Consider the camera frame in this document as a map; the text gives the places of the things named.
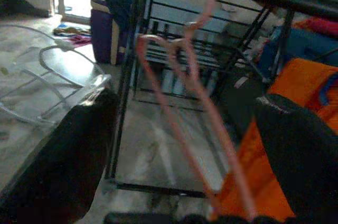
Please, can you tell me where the orange garment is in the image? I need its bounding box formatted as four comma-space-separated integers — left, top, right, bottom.
211, 57, 338, 222

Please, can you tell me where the red cloth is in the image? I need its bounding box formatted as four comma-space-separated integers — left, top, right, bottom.
67, 35, 93, 48

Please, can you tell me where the blue towel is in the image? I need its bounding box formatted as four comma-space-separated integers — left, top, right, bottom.
260, 27, 338, 63

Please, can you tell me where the blue hanger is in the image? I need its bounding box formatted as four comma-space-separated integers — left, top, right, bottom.
318, 73, 338, 106

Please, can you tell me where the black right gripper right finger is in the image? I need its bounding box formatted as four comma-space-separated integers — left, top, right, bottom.
253, 94, 338, 224

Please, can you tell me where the white wire frame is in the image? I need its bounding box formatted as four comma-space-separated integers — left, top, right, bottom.
0, 24, 111, 127

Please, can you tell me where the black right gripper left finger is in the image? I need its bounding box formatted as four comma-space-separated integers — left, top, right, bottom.
0, 88, 119, 224

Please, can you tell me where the pink hanger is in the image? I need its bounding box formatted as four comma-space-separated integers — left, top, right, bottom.
136, 0, 258, 222

